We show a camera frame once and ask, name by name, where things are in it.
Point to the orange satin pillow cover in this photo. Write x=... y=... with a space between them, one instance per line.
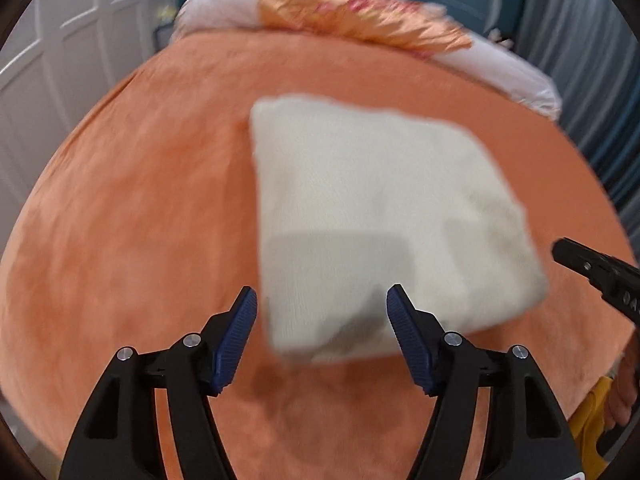
x=350 y=5

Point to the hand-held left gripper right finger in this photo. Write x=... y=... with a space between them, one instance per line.
x=407 y=340

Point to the person's right hand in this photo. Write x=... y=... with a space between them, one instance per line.
x=620 y=390

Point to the grey pleated curtain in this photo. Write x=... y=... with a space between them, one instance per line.
x=590 y=85

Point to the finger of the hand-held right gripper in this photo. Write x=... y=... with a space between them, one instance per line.
x=580 y=259

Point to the person's yellow pants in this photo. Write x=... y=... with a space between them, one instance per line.
x=590 y=420

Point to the cream knit sweater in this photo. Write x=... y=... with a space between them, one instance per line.
x=375 y=185

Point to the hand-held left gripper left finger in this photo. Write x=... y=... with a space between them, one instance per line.
x=235 y=340

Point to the long white pillow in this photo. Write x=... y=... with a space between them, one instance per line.
x=220 y=2

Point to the white panelled wardrobe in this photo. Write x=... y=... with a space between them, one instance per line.
x=75 y=35

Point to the orange fleece blanket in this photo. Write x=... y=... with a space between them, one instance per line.
x=125 y=210

